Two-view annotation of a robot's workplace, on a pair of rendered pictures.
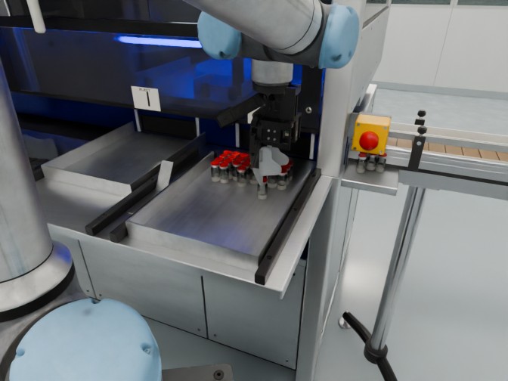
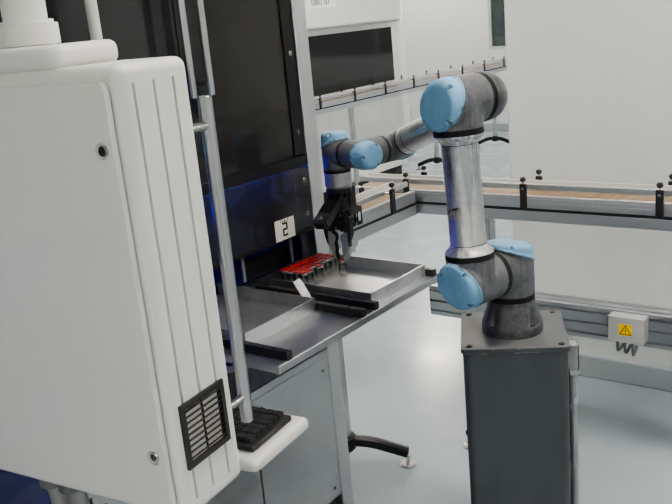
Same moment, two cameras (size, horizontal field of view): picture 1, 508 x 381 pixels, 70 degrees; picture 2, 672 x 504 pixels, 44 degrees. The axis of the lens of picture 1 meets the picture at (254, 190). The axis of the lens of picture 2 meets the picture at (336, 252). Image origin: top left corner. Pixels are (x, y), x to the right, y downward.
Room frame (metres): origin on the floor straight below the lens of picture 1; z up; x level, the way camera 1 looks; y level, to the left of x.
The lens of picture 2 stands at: (0.05, 2.16, 1.58)
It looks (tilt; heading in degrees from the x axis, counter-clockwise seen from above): 16 degrees down; 286
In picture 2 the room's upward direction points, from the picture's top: 5 degrees counter-clockwise
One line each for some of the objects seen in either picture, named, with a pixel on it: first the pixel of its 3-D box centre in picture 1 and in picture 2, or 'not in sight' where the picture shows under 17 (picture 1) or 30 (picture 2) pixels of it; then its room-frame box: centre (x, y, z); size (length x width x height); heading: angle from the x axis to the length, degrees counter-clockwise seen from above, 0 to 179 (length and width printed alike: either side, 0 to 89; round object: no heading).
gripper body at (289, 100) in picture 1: (274, 114); (342, 207); (0.67, -0.04, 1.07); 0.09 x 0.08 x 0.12; 68
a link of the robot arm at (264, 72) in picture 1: (272, 70); (337, 179); (0.67, -0.03, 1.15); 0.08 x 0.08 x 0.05
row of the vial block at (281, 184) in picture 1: (249, 173); (315, 270); (0.75, 0.01, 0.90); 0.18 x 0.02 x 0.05; 68
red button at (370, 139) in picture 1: (369, 140); not in sight; (0.73, -0.25, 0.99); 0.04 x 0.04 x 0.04; 68
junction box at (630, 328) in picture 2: not in sight; (627, 328); (-0.12, -0.60, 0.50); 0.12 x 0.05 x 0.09; 158
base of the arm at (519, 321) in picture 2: not in sight; (511, 310); (0.20, 0.15, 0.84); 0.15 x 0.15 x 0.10
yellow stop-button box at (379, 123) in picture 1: (371, 133); not in sight; (0.77, -0.27, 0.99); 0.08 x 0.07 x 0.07; 158
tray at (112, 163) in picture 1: (132, 153); (230, 312); (0.88, 0.32, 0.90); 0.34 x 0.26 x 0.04; 158
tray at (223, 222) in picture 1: (230, 198); (347, 277); (0.65, 0.05, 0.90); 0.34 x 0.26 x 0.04; 158
